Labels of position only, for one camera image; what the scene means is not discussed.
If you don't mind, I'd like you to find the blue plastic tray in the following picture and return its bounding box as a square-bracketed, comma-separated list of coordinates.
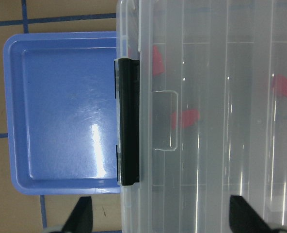
[3, 32, 120, 195]

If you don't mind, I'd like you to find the black box latch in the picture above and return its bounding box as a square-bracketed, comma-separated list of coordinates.
[114, 58, 140, 186]

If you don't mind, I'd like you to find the red block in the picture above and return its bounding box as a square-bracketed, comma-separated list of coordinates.
[171, 109, 200, 129]
[272, 74, 287, 98]
[152, 45, 165, 76]

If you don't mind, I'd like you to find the clear plastic box lid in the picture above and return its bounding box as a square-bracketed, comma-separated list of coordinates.
[136, 0, 287, 233]

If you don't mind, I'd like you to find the clear plastic storage box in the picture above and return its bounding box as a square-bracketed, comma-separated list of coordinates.
[115, 0, 287, 233]

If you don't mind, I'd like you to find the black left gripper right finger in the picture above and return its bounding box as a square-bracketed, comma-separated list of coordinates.
[229, 195, 276, 233]

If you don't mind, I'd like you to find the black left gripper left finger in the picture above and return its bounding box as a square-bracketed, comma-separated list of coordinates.
[62, 196, 93, 233]

